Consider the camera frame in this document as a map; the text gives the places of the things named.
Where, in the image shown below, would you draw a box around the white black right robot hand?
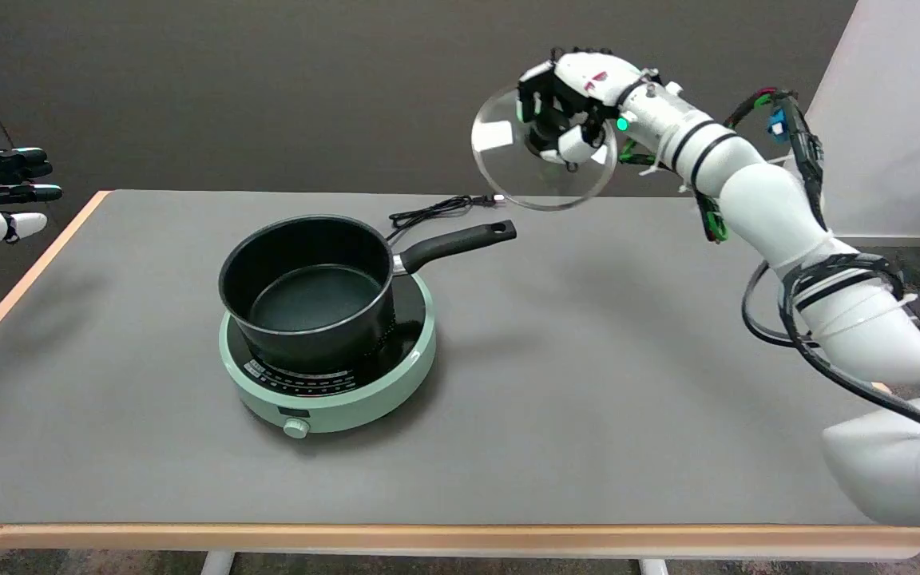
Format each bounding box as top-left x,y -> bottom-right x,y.
516,48 -> 644,166

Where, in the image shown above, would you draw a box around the glass pot lid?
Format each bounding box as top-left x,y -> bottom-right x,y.
471,84 -> 619,212

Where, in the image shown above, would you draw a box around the black pot with handle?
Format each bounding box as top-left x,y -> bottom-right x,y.
218,214 -> 518,376

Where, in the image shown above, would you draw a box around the green induction cooker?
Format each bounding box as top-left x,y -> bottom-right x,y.
219,272 -> 437,440

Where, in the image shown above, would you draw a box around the black power cord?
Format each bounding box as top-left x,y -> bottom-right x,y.
387,194 -> 506,244

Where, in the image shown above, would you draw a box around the wire harness with coloured connectors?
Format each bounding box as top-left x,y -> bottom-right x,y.
618,86 -> 827,244

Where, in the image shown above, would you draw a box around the thick black cable loop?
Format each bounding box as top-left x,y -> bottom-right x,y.
741,252 -> 920,436

